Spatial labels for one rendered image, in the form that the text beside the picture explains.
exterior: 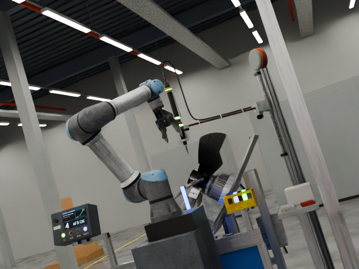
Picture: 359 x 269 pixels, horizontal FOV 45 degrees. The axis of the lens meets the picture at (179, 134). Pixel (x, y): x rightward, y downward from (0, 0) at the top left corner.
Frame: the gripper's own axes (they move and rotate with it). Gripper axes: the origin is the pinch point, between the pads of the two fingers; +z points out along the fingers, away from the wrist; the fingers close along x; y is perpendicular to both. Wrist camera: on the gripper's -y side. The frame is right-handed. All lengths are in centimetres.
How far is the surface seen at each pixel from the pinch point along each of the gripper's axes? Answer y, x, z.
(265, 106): -71, 45, 18
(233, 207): 16, 18, 44
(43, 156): -493, -431, 17
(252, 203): 16, 28, 46
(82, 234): 20, -70, 27
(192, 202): -25, -17, 48
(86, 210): 13, -64, 16
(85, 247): -607, -533, 263
